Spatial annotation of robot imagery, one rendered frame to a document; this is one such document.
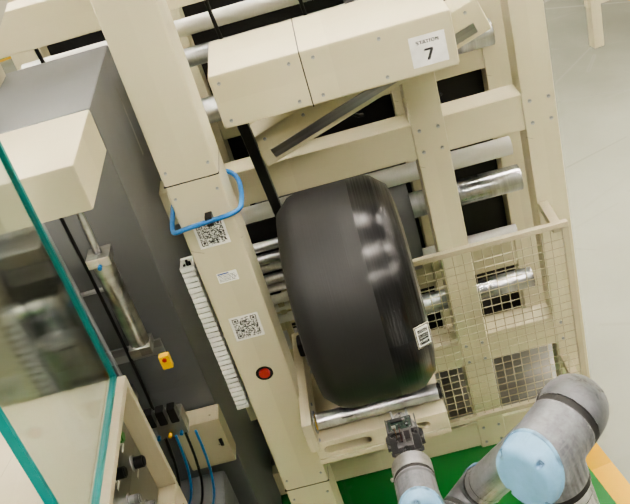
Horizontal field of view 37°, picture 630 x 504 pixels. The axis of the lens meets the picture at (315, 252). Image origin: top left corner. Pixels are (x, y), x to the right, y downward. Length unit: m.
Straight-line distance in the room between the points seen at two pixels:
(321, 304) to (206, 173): 0.40
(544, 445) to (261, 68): 1.20
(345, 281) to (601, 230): 2.56
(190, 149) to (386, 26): 0.57
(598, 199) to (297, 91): 2.68
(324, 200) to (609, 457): 1.65
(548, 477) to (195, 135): 1.07
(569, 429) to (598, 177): 3.46
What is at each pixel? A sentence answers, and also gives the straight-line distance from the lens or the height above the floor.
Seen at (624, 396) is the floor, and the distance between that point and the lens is 3.70.
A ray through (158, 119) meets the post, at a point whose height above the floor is 1.82.
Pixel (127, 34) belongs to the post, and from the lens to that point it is 2.01.
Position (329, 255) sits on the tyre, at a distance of 2.16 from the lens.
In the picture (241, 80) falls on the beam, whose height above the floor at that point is 1.75.
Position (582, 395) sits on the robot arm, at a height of 1.48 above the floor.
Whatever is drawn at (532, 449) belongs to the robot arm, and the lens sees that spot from 1.53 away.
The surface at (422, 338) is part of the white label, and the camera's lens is 2.20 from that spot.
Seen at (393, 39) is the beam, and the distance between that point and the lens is 2.32.
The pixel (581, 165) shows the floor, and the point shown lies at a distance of 5.07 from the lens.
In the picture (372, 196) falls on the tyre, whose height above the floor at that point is 1.46.
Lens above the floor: 2.59
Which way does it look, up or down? 32 degrees down
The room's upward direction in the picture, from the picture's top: 17 degrees counter-clockwise
